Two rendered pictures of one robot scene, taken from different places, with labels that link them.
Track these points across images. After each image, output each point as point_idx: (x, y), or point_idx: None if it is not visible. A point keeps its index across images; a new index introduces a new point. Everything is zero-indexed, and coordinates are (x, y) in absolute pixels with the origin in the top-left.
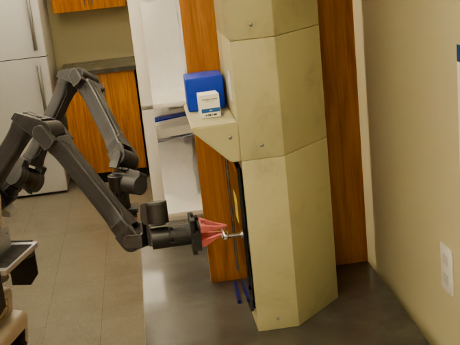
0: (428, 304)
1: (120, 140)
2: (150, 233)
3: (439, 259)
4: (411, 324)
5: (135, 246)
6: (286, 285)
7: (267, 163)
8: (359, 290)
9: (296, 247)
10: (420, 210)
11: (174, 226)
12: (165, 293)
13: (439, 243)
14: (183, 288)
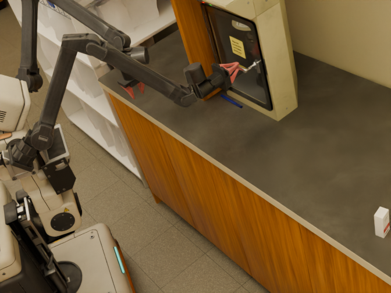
0: (370, 63)
1: (113, 28)
2: (199, 88)
3: (390, 34)
4: (361, 78)
5: (191, 102)
6: (288, 85)
7: (271, 11)
8: (304, 68)
9: (290, 59)
10: (361, 6)
11: (210, 78)
12: (183, 121)
13: (389, 24)
14: (190, 113)
